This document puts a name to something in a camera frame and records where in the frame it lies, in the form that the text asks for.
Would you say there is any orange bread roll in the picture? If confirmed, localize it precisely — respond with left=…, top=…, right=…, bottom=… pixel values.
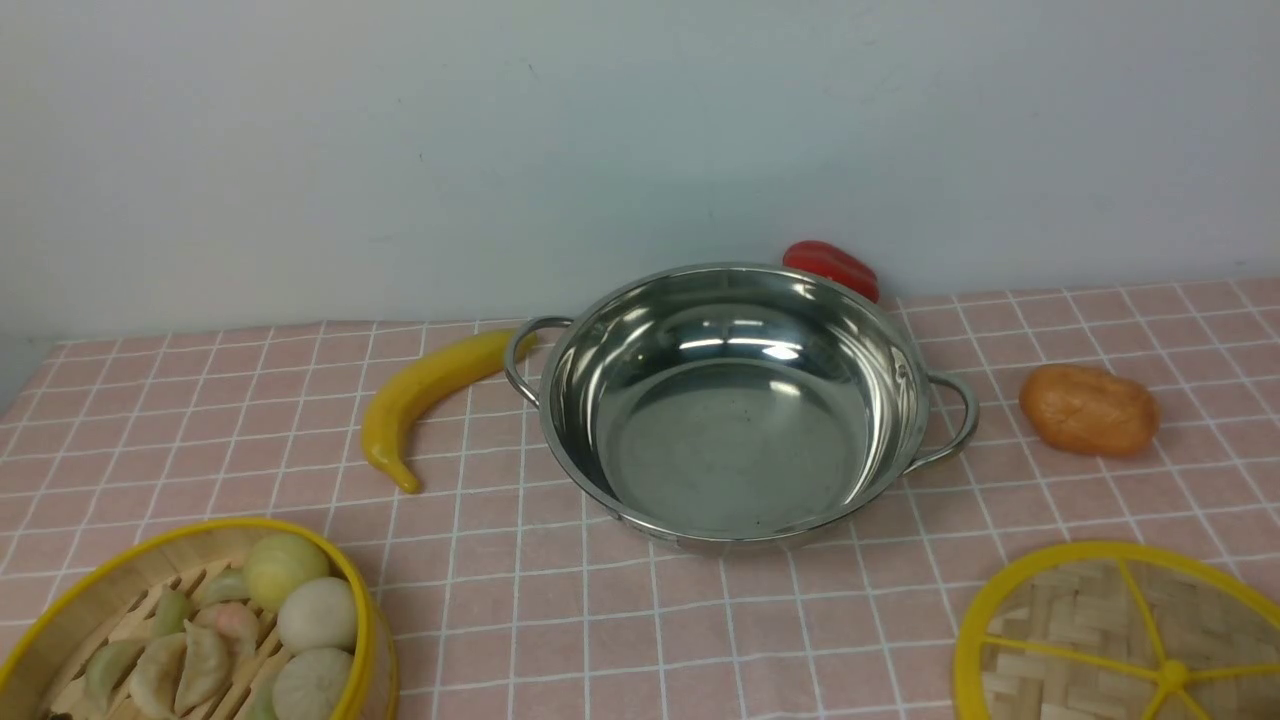
left=1018, top=363, right=1162, bottom=457

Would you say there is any stainless steel pot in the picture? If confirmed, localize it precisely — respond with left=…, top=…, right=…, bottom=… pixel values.
left=504, top=263, right=980, bottom=555

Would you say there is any white pleated dumpling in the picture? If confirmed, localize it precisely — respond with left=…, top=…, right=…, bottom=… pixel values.
left=174, top=620, right=232, bottom=717

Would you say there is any pink tinted dumpling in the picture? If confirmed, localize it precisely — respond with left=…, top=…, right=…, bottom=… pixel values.
left=193, top=601, right=260, bottom=662

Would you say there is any yellow rimmed bamboo steamer basket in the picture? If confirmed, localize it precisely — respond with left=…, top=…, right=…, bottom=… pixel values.
left=3, top=518, right=402, bottom=719

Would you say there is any yellow rimmed bamboo steamer lid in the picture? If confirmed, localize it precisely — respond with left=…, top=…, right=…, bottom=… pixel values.
left=952, top=542, right=1279, bottom=719

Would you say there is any white textured round bun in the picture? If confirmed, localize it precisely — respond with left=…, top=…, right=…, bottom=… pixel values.
left=271, top=648, right=355, bottom=720

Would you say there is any pink checkered tablecloth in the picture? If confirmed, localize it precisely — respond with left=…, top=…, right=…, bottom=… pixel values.
left=1, top=279, right=1279, bottom=719

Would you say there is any green tinted dumpling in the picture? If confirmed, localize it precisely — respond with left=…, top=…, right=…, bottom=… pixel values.
left=83, top=638, right=147, bottom=715

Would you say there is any cream pleated dumpling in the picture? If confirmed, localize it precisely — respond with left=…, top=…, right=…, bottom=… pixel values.
left=128, top=633, right=187, bottom=719

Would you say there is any pale yellow round bun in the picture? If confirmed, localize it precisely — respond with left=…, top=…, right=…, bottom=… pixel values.
left=242, top=533, right=330, bottom=612

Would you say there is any light green dumpling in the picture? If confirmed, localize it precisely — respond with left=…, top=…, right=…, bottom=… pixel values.
left=195, top=568, right=250, bottom=609

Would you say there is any red plastic pepper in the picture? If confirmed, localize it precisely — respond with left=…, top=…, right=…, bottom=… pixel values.
left=782, top=240, right=881, bottom=304

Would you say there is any yellow plastic banana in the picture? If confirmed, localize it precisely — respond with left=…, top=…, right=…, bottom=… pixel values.
left=361, top=329, right=516, bottom=495

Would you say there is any pale green dumpling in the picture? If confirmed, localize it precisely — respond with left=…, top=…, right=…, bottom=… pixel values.
left=150, top=585, right=193, bottom=639

